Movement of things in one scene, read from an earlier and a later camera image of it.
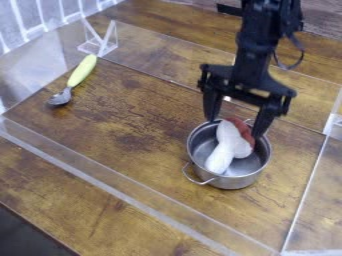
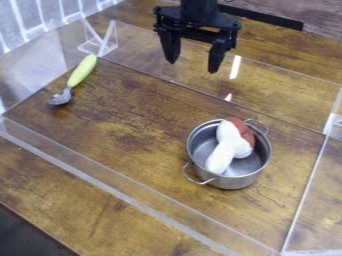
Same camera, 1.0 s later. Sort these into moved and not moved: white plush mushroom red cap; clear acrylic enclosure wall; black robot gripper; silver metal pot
Moved: black robot gripper
Not moved: silver metal pot; white plush mushroom red cap; clear acrylic enclosure wall
